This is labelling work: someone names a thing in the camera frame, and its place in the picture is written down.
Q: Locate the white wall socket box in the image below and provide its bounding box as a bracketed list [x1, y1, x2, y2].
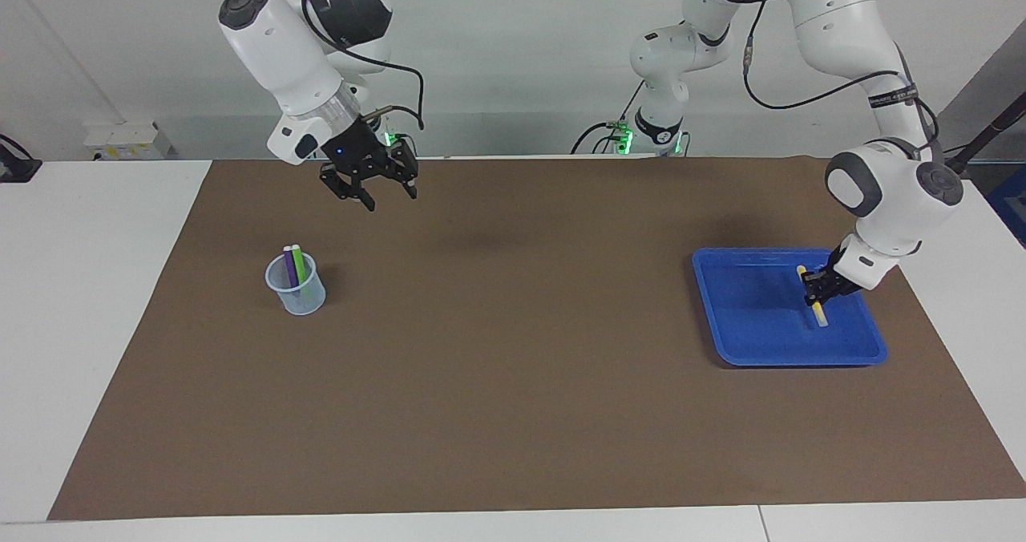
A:
[83, 121, 173, 162]

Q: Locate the blue patterned object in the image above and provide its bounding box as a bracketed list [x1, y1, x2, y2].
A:
[984, 165, 1026, 250]

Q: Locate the black tripod pole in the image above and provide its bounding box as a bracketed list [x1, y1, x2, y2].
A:
[932, 93, 1026, 178]

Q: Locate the yellow pen with white cap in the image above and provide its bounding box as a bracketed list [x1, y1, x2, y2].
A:
[795, 265, 830, 328]

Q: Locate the black left arm base cable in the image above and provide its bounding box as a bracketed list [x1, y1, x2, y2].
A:
[571, 85, 646, 156]

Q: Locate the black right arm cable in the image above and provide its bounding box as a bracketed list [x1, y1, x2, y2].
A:
[265, 0, 426, 131]

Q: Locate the blue plastic tray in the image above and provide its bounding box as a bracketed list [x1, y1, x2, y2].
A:
[692, 247, 889, 368]

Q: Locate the black table clamp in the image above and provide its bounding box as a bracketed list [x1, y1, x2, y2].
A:
[0, 133, 42, 184]

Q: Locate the brown table mat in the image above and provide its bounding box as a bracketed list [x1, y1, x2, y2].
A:
[46, 157, 1026, 521]

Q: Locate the translucent plastic cup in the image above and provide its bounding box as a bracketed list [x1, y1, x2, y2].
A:
[265, 251, 327, 317]

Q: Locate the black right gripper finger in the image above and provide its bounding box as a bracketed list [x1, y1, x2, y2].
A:
[385, 138, 420, 200]
[319, 164, 377, 212]

